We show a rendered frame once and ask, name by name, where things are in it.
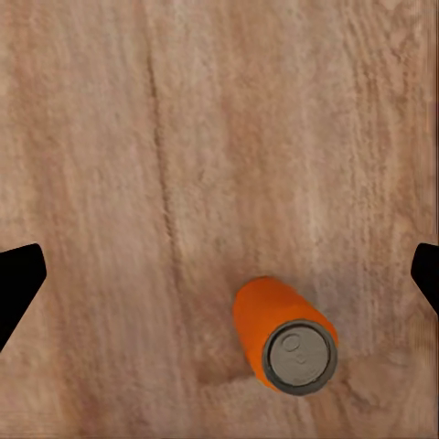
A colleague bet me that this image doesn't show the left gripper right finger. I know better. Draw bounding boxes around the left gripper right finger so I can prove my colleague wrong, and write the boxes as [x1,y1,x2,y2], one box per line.
[411,242,439,315]

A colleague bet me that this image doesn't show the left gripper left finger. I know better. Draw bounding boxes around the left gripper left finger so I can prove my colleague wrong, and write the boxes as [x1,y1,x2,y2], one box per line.
[0,243,47,351]

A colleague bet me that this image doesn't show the can of soda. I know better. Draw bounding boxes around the can of soda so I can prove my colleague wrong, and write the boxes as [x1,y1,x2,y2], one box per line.
[232,277,339,397]

